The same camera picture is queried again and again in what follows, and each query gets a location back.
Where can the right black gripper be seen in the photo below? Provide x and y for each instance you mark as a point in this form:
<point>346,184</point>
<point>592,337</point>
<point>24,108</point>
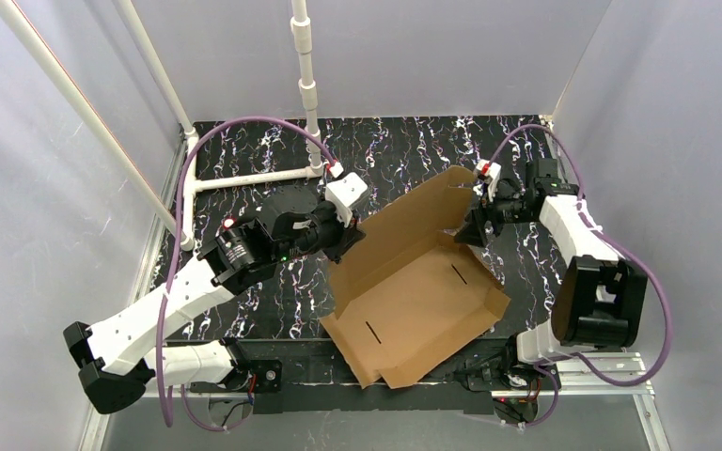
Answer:
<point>478,219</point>

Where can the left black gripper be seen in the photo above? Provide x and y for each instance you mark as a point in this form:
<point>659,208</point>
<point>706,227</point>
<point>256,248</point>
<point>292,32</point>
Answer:
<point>344,234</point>

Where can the brown cardboard box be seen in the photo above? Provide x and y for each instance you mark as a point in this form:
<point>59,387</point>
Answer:
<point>408,297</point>

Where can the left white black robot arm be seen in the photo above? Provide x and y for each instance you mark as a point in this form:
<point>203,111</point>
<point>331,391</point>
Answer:
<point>118,357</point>

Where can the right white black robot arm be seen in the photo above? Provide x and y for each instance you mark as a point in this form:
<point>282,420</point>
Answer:
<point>601,295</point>

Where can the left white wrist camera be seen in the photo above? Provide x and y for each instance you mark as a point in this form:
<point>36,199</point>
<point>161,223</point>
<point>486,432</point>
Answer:
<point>346,194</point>

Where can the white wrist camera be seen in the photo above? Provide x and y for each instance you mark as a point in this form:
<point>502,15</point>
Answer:
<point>488,174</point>
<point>346,194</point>

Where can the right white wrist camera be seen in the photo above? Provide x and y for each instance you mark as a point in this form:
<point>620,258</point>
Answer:
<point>488,174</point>

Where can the aluminium rail base frame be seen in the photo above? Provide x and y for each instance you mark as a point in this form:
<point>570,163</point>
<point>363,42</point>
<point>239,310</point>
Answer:
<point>264,378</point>

